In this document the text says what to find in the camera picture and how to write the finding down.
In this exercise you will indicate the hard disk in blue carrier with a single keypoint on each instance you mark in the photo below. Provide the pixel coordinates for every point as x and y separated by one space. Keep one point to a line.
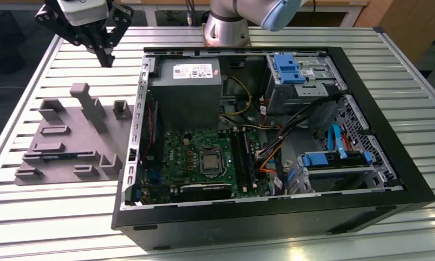
317 160

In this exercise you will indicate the black graphics card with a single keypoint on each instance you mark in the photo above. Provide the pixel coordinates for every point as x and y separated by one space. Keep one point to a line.
203 193

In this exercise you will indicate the green RAM stick white label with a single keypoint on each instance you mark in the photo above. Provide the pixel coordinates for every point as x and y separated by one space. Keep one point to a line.
58 156

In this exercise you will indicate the blue drive carrier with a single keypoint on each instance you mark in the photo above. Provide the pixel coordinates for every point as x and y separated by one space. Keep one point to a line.
289 69

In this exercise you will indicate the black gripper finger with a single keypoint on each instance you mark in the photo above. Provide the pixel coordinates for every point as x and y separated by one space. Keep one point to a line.
119 24
58 30

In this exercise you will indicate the black RAM slot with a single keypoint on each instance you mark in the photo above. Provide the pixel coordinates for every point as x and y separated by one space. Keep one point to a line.
239 160

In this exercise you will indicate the silver drive cage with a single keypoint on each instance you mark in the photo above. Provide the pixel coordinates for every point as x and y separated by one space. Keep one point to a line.
311 89

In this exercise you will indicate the silver CPU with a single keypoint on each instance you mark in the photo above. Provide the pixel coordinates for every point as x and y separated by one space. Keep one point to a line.
211 162

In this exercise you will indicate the black bin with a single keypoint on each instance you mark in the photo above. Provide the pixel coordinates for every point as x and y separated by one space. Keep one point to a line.
3 40

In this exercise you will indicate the grey parts rack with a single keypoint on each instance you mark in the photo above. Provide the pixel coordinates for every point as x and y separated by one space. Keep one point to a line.
79 136

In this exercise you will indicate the white frame desk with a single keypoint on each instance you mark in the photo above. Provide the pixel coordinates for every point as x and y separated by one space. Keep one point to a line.
350 12

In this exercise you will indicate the wooden cabinet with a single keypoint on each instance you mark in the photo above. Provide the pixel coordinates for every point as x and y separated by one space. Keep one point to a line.
413 27

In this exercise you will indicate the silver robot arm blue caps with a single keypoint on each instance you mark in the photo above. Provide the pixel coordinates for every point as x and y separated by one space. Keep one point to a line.
225 27

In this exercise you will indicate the black PC case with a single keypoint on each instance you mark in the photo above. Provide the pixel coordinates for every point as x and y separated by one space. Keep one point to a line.
239 225

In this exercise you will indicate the silver disk bay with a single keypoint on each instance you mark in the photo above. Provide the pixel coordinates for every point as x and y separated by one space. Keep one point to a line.
341 170

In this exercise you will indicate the grey power supply unit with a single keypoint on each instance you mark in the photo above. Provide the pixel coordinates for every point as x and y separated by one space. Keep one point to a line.
183 103

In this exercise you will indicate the RAM stick in slot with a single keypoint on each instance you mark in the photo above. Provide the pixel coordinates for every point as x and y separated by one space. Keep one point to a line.
251 171

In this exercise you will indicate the green motherboard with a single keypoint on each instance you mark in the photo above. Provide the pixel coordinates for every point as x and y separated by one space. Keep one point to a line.
178 163

